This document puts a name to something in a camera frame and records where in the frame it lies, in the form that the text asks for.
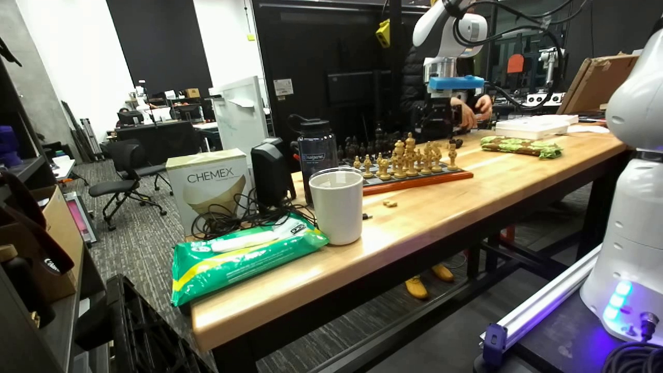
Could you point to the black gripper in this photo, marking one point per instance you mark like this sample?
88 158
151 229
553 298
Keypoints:
434 117

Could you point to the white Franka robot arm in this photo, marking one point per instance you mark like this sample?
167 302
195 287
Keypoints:
634 207

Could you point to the person's right hand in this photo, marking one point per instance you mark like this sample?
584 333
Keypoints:
464 114

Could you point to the person's left hand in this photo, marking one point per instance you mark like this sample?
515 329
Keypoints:
485 109

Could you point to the tan wooden chess piece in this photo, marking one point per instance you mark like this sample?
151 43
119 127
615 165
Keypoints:
368 165
398 152
380 168
437 152
357 165
453 154
387 167
428 155
420 161
410 147

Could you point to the wooden chessboard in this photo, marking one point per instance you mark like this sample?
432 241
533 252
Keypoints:
414 178

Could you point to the green brown oven mitt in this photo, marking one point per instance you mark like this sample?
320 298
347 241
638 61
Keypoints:
545 147
504 144

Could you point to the small tan piece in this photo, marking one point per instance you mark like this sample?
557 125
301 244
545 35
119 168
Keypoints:
390 203

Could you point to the yellow hanging tag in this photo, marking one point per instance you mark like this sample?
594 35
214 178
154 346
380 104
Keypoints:
384 31

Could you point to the white plastic box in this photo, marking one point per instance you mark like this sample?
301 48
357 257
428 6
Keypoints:
536 127

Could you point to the white power strip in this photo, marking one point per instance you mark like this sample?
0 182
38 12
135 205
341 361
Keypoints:
541 100

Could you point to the black partition panel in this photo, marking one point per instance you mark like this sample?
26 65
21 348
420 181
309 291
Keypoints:
333 69

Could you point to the white paper cup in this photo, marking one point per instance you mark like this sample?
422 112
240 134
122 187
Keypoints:
337 207

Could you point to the paper label on partition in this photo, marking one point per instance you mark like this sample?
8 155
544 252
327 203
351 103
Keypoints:
282 88

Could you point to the yellow shoe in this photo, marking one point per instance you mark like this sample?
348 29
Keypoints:
418 287
441 272

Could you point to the wooden framed board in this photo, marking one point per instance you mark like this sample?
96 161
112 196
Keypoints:
597 83

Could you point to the black coffee grinder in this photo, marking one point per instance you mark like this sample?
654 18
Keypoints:
270 176

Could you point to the white board panel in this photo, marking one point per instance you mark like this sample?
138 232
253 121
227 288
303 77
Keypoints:
240 114

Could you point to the white Chemex filter box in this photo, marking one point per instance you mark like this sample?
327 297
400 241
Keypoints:
207 187

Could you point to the green wipes pack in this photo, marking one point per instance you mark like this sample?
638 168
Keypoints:
240 256

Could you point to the dark background desk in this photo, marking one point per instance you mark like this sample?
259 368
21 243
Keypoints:
167 127

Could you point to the black office chair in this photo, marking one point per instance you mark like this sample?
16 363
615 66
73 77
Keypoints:
132 173

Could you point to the black plastic crate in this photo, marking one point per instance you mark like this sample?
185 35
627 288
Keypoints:
138 333

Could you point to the pink white flat pack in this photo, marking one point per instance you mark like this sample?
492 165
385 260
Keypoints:
82 218

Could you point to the brown cardboard box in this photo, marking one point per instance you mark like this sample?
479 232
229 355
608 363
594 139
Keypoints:
63 235

